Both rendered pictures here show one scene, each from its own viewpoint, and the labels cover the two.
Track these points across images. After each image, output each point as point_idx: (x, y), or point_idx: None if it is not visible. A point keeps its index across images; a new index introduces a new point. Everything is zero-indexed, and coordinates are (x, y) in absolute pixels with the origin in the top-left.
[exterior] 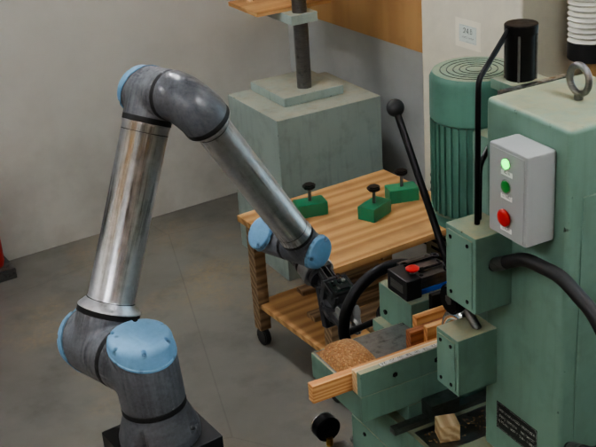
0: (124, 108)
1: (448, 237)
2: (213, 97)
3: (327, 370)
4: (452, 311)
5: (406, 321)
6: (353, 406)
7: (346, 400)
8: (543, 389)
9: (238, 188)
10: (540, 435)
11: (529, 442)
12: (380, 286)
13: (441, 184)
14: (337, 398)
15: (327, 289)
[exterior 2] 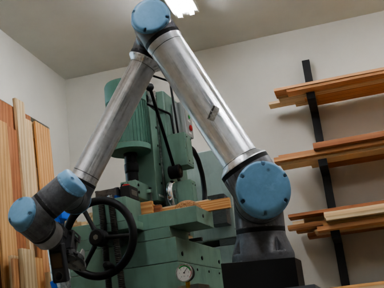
0: (175, 24)
1: (186, 137)
2: None
3: (202, 209)
4: (182, 175)
5: (139, 213)
6: (211, 221)
7: (208, 220)
8: None
9: (130, 118)
10: None
11: (188, 232)
12: (127, 198)
13: (146, 128)
14: (206, 224)
15: (78, 234)
